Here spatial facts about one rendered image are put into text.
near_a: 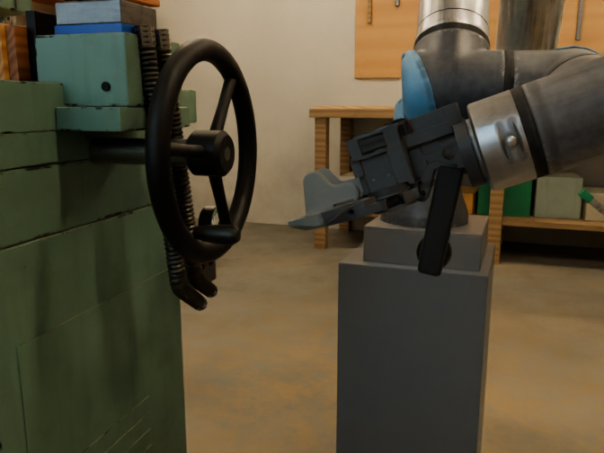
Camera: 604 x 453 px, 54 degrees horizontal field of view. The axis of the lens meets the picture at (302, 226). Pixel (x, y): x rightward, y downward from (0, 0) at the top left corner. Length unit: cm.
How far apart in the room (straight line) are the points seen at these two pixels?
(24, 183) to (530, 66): 59
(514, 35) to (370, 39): 298
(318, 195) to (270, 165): 375
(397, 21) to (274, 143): 119
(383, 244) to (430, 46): 60
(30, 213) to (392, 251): 73
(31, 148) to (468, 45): 53
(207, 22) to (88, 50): 381
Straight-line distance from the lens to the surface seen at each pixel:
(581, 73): 60
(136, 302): 99
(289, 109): 429
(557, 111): 58
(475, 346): 124
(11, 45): 89
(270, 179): 438
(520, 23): 117
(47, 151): 81
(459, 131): 59
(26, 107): 78
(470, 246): 121
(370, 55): 411
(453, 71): 69
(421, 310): 123
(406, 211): 125
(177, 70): 70
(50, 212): 81
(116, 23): 80
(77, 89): 82
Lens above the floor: 87
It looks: 12 degrees down
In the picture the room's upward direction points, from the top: straight up
